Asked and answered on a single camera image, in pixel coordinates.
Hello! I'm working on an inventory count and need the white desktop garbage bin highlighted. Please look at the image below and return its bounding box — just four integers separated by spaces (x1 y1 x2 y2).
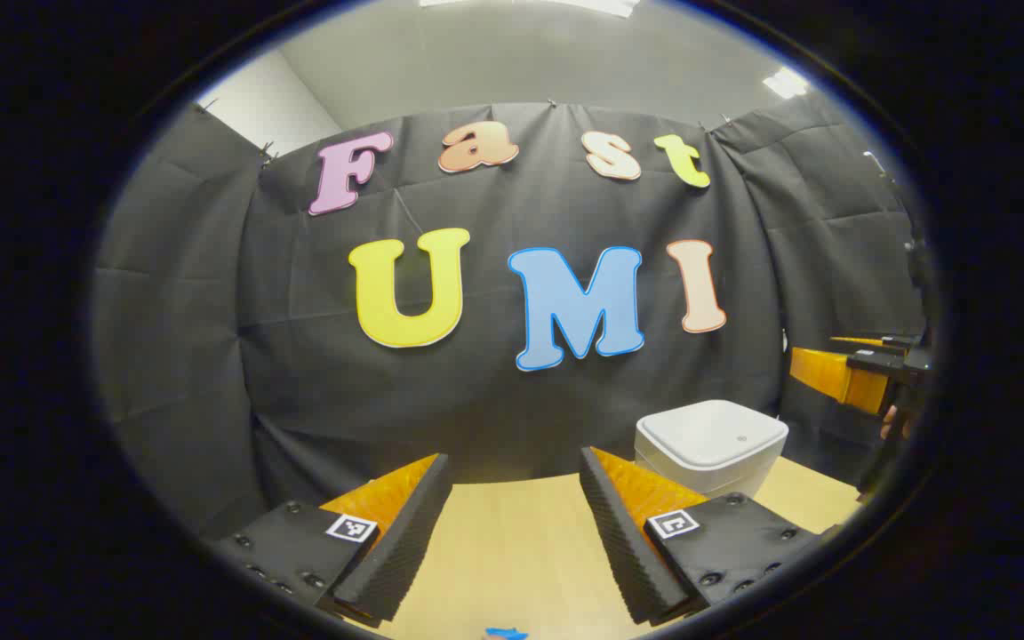
635 399 790 500

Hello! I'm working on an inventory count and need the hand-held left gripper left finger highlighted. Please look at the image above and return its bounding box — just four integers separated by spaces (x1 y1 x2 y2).
214 453 453 628

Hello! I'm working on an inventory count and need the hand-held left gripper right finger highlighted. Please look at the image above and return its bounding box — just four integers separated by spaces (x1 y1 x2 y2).
579 446 824 626

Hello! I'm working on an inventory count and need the black backdrop cloth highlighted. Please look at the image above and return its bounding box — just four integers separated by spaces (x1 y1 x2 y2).
92 89 931 539

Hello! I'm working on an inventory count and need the small ceiling light panel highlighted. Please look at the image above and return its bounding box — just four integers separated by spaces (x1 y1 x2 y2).
763 69 809 99

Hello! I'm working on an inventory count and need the light wooden desktop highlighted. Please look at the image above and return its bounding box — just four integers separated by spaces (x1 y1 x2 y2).
348 456 864 640

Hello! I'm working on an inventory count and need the long ceiling light panel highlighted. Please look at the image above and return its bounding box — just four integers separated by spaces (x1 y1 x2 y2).
419 0 640 19

